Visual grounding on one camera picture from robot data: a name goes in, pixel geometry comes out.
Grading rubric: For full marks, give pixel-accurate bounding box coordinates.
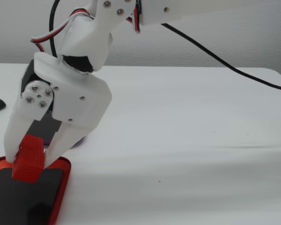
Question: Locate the red studded block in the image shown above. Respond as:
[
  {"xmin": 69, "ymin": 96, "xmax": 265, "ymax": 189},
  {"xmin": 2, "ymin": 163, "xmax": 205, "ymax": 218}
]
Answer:
[{"xmin": 11, "ymin": 134, "xmax": 46, "ymax": 184}]

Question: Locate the purple metal tray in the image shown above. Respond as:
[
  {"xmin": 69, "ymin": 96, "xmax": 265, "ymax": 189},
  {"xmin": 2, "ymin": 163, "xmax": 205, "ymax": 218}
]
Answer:
[{"xmin": 28, "ymin": 110, "xmax": 87, "ymax": 148}]

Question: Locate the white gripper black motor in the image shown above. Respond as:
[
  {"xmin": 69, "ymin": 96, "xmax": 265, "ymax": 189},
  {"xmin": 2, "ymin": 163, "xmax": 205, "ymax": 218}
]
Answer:
[{"xmin": 3, "ymin": 52, "xmax": 113, "ymax": 168}]

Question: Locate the red white black servo wire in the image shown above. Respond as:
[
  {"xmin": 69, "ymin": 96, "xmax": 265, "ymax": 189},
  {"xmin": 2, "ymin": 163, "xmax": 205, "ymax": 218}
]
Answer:
[
  {"xmin": 126, "ymin": 0, "xmax": 143, "ymax": 35},
  {"xmin": 30, "ymin": 8, "xmax": 95, "ymax": 56}
]

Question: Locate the red metal tray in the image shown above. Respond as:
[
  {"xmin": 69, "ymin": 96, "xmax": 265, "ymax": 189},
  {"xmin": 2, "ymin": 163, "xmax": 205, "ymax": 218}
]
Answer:
[{"xmin": 0, "ymin": 155, "xmax": 72, "ymax": 225}]

